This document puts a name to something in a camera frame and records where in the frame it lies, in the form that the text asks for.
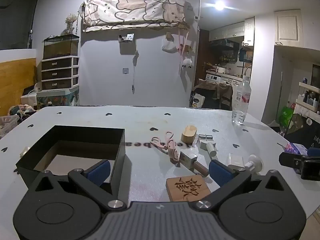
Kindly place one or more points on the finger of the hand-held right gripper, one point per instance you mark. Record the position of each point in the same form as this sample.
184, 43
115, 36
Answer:
292, 162

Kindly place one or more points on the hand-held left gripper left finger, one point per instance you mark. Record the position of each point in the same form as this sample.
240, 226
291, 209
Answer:
98, 172

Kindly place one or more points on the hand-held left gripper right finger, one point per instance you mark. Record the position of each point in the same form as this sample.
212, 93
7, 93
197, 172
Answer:
220, 173

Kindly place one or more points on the small white box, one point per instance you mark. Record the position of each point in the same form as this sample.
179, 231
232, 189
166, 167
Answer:
236, 160

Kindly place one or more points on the white round knob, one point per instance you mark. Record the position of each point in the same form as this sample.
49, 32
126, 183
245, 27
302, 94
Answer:
255, 163

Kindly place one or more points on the black box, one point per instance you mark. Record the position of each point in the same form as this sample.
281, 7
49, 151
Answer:
75, 134

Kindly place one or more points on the carved wooden block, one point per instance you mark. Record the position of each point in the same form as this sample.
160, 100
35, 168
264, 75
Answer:
176, 193

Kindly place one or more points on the purple packet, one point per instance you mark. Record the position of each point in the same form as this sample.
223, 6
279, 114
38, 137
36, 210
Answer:
293, 148

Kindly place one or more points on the white cylinder tube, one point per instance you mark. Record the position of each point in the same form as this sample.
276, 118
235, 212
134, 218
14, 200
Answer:
212, 151

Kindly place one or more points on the black chalkboard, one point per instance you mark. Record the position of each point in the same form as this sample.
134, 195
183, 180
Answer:
307, 132

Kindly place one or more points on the small grey bar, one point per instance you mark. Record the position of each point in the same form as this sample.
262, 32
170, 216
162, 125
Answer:
205, 137

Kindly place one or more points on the green bag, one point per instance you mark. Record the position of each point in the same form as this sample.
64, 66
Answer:
285, 116

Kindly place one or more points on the oval wooden box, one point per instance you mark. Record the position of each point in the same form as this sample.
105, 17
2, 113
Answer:
188, 136

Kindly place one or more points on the pink scissors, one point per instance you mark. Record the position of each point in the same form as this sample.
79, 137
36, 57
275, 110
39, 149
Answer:
171, 150

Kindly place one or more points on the white heart print table cover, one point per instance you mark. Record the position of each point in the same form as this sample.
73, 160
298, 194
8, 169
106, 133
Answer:
140, 120

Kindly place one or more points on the white storage shelf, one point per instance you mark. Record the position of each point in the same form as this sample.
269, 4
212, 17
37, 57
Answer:
308, 97

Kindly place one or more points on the clear water bottle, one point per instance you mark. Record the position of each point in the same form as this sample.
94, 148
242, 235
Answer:
240, 105

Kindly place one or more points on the dark bag on chair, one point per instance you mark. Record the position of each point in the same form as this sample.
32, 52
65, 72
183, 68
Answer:
212, 95

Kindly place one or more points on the washing machine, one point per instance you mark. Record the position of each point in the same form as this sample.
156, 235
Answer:
215, 78

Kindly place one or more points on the pile of plush toys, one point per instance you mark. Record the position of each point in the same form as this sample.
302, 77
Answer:
22, 110

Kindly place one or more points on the white appliance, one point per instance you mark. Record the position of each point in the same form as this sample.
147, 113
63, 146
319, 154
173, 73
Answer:
30, 96

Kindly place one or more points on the clear plastic bin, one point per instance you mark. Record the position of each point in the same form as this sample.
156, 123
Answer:
7, 125

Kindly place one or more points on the white drawer unit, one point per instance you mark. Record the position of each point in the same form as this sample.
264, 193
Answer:
58, 73

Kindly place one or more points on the plush sheep toy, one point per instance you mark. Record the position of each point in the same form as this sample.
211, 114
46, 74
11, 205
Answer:
187, 63

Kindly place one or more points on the blue hanging bottle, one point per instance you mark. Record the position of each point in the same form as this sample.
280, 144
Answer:
242, 54

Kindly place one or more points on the glass terrarium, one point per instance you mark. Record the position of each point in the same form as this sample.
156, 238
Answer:
60, 47

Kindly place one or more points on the pink hanging ribbons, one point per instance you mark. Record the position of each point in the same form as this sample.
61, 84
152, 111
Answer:
182, 47

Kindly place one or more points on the white cabinet door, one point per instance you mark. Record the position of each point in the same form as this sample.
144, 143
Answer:
287, 27

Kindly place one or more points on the white hanging bag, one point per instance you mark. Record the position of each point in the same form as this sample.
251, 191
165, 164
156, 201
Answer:
168, 46

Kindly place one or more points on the dried flowers in vase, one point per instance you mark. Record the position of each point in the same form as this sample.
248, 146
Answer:
69, 23

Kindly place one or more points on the cartoon printed cloth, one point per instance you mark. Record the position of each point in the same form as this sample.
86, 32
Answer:
130, 10

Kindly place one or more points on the ceiling light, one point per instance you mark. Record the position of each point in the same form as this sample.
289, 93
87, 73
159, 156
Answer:
219, 5

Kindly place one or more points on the wall outlet plate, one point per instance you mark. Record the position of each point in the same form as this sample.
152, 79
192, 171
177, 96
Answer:
125, 71

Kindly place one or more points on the wall mounted holder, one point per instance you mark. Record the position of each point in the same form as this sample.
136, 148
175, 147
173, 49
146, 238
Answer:
126, 38

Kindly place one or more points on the kitchen wall cabinets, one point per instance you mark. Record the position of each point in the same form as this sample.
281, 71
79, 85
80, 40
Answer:
230, 31

